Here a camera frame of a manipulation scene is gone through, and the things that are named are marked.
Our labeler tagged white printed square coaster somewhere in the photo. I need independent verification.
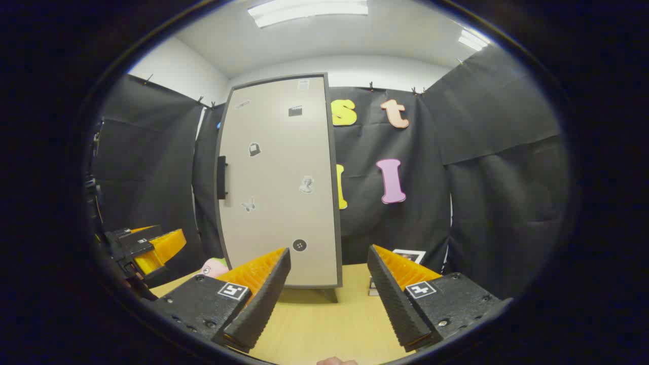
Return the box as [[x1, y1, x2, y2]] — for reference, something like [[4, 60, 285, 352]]
[[392, 248, 426, 265]]

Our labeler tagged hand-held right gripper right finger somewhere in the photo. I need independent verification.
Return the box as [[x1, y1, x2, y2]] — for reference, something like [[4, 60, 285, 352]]
[[367, 244, 513, 353]]

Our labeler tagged white cabinet door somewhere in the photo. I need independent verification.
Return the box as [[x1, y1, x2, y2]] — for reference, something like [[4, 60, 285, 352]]
[[217, 76, 339, 287]]

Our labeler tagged pink plush toy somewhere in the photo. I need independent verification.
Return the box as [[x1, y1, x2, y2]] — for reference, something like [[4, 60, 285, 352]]
[[200, 258, 230, 278]]

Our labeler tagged black backdrop cloth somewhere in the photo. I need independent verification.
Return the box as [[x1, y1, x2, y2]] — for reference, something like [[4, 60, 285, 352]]
[[91, 46, 571, 300]]

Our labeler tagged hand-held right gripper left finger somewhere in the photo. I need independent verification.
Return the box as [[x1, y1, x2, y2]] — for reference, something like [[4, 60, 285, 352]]
[[151, 247, 292, 354]]

